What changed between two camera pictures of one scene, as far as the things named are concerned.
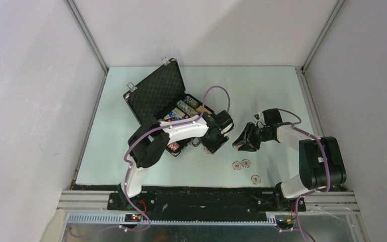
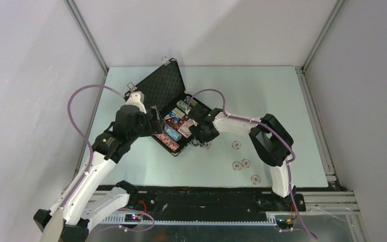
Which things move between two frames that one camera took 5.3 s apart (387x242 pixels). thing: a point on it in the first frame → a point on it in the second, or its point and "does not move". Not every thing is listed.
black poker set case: [162, 96] does not move
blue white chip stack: [191, 102] does not move
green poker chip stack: [187, 108] does not move
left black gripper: [213, 146] → [159, 122]
